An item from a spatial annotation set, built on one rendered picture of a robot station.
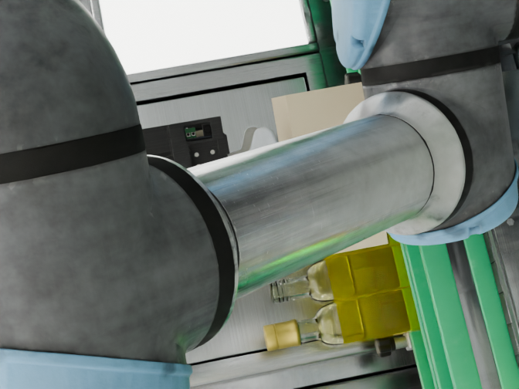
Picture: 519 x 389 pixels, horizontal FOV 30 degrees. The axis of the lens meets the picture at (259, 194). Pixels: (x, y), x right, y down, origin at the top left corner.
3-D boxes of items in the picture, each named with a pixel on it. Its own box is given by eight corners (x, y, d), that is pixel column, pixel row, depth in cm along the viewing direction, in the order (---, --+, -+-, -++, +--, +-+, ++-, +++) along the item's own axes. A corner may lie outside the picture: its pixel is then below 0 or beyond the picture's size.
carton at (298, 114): (361, 82, 93) (285, 95, 93) (388, 243, 95) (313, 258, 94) (338, 86, 105) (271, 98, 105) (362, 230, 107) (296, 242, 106)
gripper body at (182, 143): (227, 114, 95) (104, 135, 93) (242, 201, 95) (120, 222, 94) (222, 115, 102) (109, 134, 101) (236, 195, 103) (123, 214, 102)
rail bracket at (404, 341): (457, 319, 140) (367, 337, 139) (469, 312, 133) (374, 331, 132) (463, 346, 139) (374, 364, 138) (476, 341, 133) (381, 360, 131)
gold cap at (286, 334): (301, 350, 128) (268, 356, 127) (295, 329, 130) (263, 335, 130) (300, 335, 125) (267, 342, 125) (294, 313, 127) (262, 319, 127)
